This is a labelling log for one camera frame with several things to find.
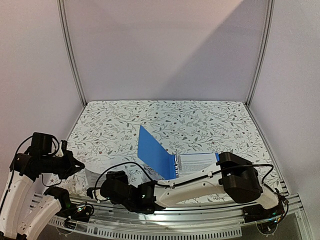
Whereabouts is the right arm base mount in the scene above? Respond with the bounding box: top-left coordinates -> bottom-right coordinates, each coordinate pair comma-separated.
241,199 -> 289,236

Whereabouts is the floral patterned table mat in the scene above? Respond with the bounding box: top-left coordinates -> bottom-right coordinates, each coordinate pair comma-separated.
49,100 -> 280,205

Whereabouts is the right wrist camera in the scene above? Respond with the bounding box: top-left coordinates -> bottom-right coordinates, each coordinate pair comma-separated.
86,170 -> 130,205

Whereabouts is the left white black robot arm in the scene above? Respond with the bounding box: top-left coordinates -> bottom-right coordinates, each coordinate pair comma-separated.
0,150 -> 85,240

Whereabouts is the chrome lever arch clip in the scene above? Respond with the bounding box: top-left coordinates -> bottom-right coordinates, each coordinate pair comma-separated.
173,151 -> 180,179

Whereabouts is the hand drawn sketch paper sheet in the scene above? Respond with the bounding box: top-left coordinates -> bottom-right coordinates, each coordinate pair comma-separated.
84,159 -> 131,188

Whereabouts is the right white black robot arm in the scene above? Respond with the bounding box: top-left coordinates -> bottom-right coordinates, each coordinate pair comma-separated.
127,152 -> 287,216

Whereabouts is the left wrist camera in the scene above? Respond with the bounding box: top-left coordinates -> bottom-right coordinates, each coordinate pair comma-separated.
29,132 -> 68,157

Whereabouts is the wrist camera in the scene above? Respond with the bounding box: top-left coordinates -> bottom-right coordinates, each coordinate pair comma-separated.
86,170 -> 130,205
29,132 -> 68,157

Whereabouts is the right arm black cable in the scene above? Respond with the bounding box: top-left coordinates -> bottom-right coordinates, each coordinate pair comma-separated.
94,161 -> 290,221

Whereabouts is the perforated white cable tray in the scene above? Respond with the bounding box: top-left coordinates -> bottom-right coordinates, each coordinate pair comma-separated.
46,216 -> 243,240

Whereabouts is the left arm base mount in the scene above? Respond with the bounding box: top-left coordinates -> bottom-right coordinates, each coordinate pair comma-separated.
55,202 -> 95,230

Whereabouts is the aluminium front rail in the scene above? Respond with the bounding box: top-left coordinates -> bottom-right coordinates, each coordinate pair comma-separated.
28,192 -> 305,230

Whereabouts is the blue folder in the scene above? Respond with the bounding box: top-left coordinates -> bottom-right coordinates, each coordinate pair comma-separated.
137,124 -> 223,181

